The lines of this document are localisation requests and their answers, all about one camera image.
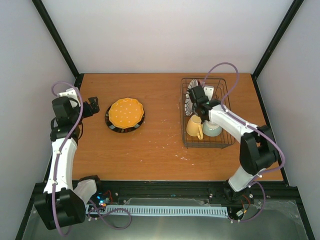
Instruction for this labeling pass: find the small green-lit circuit board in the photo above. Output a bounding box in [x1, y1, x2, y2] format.
[96, 195, 113, 208]

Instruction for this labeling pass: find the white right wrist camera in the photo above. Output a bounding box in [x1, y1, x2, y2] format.
[203, 85, 215, 101]

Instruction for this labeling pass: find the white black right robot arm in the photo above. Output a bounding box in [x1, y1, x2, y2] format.
[187, 85, 281, 202]

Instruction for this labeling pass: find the yellow scalloped plate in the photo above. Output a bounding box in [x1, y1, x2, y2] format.
[108, 97, 145, 129]

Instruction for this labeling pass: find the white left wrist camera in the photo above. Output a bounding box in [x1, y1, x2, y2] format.
[57, 88, 80, 103]

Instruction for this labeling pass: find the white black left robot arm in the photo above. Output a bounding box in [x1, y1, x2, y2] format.
[34, 96, 104, 230]

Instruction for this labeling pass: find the dark wire dish rack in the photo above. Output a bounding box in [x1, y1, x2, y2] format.
[180, 77, 241, 149]

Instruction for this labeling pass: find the green patterned small bowl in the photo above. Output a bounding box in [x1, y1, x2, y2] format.
[202, 120, 222, 137]

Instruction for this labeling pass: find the light blue slotted cable duct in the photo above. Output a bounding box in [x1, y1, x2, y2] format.
[84, 204, 229, 217]

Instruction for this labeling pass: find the dark striped bottom plate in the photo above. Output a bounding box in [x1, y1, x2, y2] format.
[104, 108, 145, 134]

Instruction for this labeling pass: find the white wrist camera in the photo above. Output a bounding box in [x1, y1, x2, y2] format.
[57, 88, 80, 103]
[203, 85, 215, 101]

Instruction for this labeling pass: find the black frame post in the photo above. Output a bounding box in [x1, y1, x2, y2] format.
[32, 0, 80, 79]
[251, 0, 304, 81]

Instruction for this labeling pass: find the black left frame post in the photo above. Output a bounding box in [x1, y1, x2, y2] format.
[32, 0, 80, 79]

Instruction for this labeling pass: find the black right frame post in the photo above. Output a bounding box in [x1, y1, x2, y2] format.
[251, 0, 304, 81]

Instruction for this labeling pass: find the white plate with blue stripes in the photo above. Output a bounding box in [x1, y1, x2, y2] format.
[184, 79, 199, 116]

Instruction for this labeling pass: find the yellow ceramic mug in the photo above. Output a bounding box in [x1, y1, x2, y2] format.
[186, 114, 204, 140]

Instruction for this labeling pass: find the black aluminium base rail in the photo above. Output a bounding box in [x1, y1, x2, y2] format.
[32, 180, 298, 208]

